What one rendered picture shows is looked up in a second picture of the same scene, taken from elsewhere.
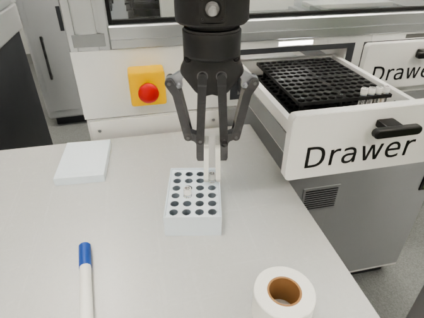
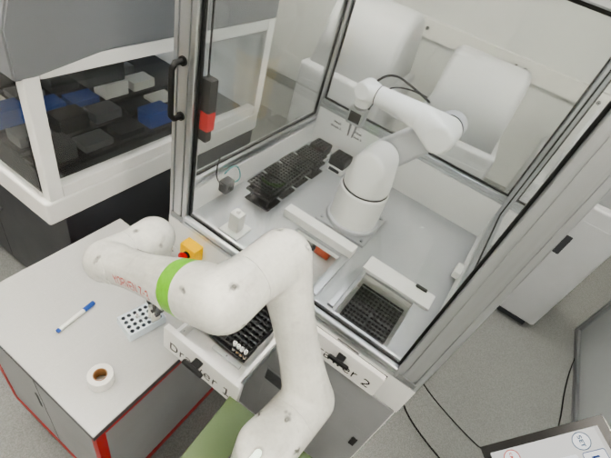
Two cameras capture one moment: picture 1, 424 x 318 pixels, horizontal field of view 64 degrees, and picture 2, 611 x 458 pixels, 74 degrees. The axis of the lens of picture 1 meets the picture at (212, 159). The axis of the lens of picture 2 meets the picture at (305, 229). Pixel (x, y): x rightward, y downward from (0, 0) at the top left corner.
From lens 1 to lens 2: 1.12 m
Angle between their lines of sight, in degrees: 28
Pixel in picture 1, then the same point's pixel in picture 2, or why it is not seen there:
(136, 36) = (195, 228)
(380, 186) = not seen: hidden behind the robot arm
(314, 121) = (171, 334)
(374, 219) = not seen: hidden behind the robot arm
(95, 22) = (182, 211)
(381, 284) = not seen: outside the picture
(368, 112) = (192, 351)
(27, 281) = (69, 299)
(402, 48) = (329, 343)
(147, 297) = (83, 337)
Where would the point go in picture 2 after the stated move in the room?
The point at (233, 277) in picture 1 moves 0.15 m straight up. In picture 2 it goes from (109, 358) to (105, 332)
